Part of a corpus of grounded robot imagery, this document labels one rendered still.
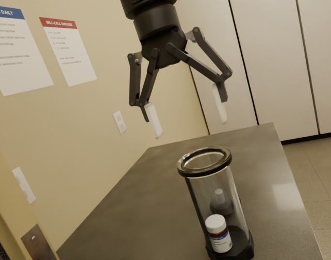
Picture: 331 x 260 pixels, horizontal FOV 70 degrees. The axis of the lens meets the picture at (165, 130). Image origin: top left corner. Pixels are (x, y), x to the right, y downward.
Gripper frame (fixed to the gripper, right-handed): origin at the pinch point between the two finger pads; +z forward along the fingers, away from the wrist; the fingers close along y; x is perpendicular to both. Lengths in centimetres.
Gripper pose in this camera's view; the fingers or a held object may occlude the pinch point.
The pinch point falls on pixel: (188, 123)
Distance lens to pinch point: 44.7
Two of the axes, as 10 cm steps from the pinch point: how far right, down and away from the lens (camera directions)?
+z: 3.2, 9.2, 2.3
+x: 3.0, -3.3, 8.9
